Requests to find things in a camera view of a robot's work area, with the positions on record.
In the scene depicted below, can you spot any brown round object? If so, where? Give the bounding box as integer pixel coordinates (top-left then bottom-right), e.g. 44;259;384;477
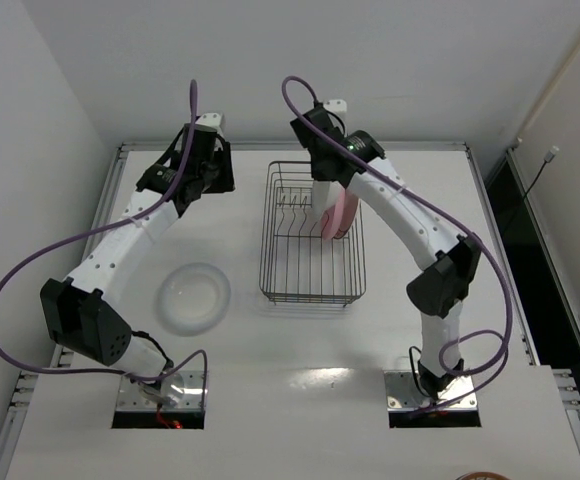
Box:
456;471;510;480

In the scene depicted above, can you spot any pale blue fluted plate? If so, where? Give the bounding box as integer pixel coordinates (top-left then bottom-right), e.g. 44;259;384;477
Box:
311;180;344;220

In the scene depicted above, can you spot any white deep plate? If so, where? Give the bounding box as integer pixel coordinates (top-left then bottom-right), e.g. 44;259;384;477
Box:
155;262;231;337

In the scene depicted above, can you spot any pink plate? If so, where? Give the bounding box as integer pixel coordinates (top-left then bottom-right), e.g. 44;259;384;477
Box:
321;191;359;241

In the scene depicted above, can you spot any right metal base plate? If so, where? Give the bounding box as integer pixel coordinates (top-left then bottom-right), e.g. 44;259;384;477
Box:
382;368;479;415

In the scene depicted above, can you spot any metal base plate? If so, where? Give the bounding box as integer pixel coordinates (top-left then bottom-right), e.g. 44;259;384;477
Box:
116;370;207;413
382;368;479;415

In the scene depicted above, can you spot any black wall cable with plug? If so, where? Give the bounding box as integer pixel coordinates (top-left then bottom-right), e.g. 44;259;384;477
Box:
499;145;560;236

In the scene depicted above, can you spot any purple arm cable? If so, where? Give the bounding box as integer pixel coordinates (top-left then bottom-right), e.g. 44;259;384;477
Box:
0;78;209;396
281;75;514;419

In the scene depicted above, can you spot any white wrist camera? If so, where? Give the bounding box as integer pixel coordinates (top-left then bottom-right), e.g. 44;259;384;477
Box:
195;112;225;137
324;99;348;124

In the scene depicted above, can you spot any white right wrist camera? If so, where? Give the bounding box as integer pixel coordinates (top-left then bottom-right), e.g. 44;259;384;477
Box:
324;99;348;124

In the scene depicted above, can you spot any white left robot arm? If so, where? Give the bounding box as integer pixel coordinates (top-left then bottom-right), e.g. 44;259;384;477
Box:
40;113;235;399

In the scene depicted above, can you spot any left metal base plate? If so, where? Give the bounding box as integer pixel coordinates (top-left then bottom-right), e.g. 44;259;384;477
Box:
116;370;207;413

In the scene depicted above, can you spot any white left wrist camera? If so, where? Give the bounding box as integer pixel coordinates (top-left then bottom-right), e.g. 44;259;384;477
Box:
195;112;225;137

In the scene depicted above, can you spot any grey wire dish rack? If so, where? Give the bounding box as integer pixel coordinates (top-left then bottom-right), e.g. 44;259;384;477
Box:
259;161;366;306

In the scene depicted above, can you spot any green rimmed printed plate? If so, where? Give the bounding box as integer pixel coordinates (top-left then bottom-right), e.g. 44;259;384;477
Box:
335;200;359;239

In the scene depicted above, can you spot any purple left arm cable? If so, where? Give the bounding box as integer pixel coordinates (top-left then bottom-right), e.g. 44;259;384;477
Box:
0;78;209;396

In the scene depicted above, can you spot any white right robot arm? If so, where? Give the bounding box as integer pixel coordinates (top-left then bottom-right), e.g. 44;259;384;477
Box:
290;104;481;400

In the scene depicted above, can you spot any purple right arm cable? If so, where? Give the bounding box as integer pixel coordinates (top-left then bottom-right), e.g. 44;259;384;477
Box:
281;75;514;419

